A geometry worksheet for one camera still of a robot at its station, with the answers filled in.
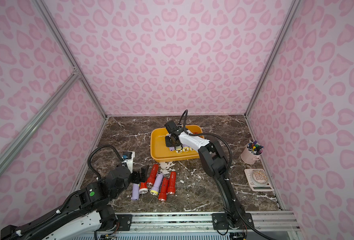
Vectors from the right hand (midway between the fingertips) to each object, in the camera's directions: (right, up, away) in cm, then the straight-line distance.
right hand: (170, 142), depth 100 cm
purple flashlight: (-17, -26, -20) cm, 37 cm away
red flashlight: (-9, -16, -12) cm, 22 cm away
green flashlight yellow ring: (+5, -4, -5) cm, 8 cm away
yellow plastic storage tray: (-7, -6, -2) cm, 10 cm away
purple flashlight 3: (+14, -4, -3) cm, 15 cm away
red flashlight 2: (-3, -27, -21) cm, 34 cm away
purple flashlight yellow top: (+1, -3, -5) cm, 7 cm away
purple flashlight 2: (+10, -4, -3) cm, 11 cm away
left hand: (-12, -8, -27) cm, 31 cm away
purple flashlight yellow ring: (-7, -24, -20) cm, 32 cm away
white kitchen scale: (+51, -20, -16) cm, 57 cm away
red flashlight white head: (-13, -23, -19) cm, 33 cm away
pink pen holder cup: (+48, -4, -14) cm, 50 cm away
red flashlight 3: (+2, -21, -17) cm, 27 cm away
